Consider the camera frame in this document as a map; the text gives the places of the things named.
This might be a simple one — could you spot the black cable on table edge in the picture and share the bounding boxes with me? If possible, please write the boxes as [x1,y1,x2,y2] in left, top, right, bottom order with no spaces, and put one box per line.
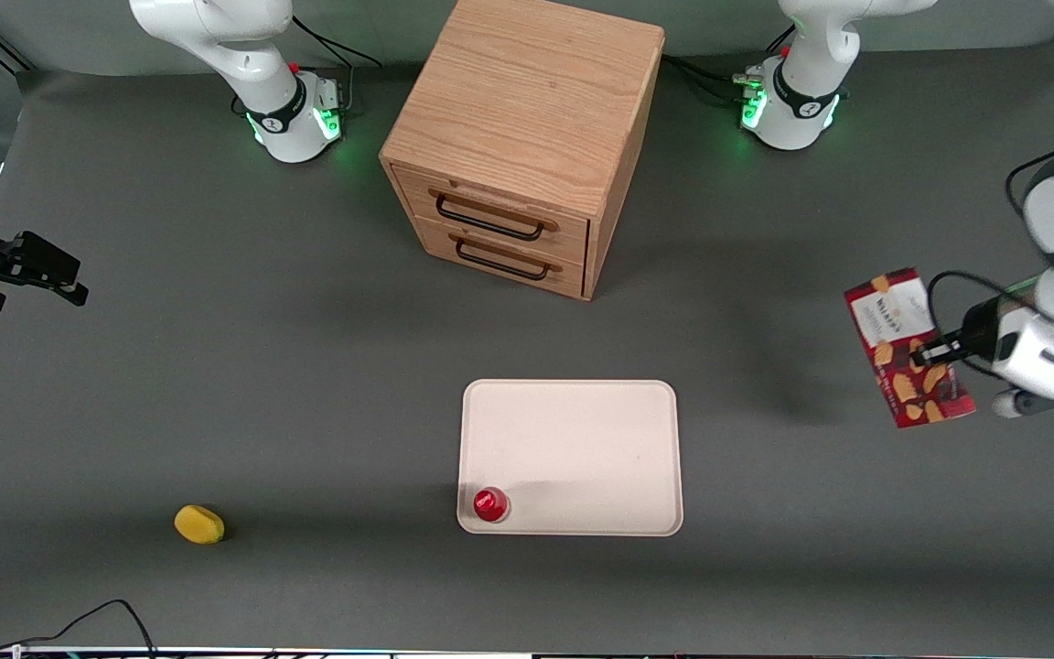
[0,599,158,659]

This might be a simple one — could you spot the wooden two-drawer cabinet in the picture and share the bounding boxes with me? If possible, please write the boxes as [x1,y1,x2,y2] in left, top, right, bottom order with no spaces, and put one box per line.
[379,0,666,302]

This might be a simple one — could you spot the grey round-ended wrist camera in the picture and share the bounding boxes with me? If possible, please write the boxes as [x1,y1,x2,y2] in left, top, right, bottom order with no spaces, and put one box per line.
[991,369,1054,420]

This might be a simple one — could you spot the wooden drawer front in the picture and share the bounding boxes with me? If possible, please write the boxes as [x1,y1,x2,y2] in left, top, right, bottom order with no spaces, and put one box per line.
[393,165,591,267]
[412,217,586,299]

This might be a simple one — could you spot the small red cup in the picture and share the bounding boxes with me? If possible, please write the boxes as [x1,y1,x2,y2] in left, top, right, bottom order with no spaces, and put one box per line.
[473,487,511,524]

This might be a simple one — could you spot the black metal drawer handle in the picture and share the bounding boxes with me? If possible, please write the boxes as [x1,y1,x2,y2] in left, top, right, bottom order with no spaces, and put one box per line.
[447,232,563,282]
[428,188,559,243]

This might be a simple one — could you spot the dark grey table mat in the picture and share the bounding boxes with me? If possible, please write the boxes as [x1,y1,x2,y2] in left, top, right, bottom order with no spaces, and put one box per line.
[0,37,1054,653]

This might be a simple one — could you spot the yellow oval object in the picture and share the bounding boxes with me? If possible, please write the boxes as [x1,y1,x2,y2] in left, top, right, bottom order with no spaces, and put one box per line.
[174,504,226,546]

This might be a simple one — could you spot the black right arm base cables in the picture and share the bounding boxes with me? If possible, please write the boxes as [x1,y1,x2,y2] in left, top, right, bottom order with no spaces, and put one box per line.
[232,16,383,117]

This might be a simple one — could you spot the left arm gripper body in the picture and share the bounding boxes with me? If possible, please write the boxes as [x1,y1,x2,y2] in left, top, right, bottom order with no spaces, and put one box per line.
[960,300,1054,401]

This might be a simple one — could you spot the red cookie box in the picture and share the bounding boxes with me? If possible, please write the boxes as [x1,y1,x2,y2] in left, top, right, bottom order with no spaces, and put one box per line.
[844,266,977,430]

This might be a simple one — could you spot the black left arm base cables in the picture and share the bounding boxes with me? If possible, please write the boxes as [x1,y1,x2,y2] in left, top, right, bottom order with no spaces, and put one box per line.
[661,26,798,104]

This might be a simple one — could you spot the black left arm wrist cable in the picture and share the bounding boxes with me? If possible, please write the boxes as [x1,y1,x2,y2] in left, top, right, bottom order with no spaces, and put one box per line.
[924,124,1054,378]

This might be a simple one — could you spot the black arm base cables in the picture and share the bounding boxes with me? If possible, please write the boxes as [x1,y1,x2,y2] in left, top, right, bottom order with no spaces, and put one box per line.
[661,26,798,104]
[232,16,383,117]

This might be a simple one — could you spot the beige plastic tray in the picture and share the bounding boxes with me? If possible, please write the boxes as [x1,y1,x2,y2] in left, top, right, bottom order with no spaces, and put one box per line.
[457,379,684,537]

